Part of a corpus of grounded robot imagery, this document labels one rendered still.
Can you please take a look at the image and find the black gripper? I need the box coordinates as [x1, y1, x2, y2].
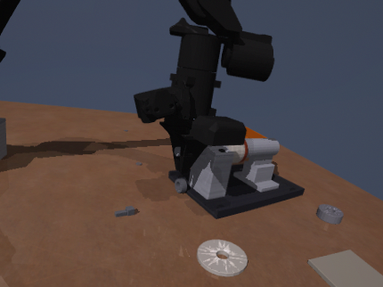
[159, 67, 247, 174]

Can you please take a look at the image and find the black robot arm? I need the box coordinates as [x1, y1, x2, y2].
[0, 0, 274, 123]

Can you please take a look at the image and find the orange rectangular tray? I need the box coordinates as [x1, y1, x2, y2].
[245, 127, 266, 138]

